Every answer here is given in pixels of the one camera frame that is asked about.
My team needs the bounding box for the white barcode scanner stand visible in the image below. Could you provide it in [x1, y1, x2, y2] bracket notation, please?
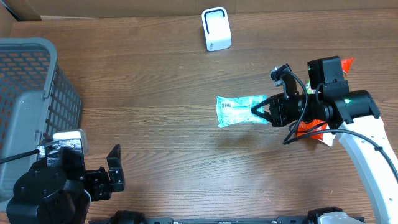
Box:
[201, 7, 232, 52]

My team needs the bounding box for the orange San Remo pasta packet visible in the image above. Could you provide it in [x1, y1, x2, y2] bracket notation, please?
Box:
[296, 57, 354, 147]

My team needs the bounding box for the grey plastic mesh basket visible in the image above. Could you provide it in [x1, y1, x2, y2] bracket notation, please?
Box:
[0, 37, 83, 212]

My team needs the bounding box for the teal snack bar packet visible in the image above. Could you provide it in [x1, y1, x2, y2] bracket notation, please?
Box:
[216, 95, 269, 128]

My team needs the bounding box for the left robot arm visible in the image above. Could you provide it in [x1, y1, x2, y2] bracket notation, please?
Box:
[6, 139, 125, 223]

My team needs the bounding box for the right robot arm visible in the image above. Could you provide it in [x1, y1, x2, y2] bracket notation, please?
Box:
[251, 56, 397, 223]

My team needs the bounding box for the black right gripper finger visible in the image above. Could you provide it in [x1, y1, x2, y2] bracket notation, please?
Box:
[251, 98, 270, 113]
[251, 108, 272, 123]

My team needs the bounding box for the green drink pouch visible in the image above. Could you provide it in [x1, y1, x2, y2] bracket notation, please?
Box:
[305, 80, 316, 95]

